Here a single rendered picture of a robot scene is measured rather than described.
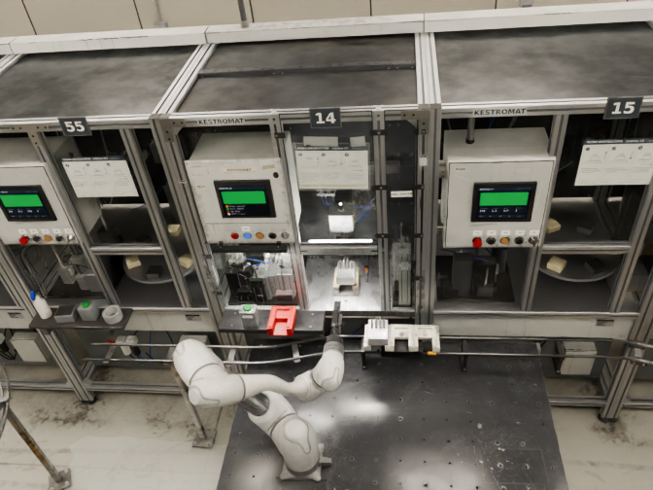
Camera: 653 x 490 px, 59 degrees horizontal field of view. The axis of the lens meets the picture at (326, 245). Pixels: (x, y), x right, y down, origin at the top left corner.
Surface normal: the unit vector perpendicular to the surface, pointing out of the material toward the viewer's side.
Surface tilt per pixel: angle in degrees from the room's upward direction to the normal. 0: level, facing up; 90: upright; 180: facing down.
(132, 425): 0
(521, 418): 0
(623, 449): 0
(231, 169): 90
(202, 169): 90
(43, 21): 90
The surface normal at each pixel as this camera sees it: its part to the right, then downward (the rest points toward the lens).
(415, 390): -0.09, -0.76
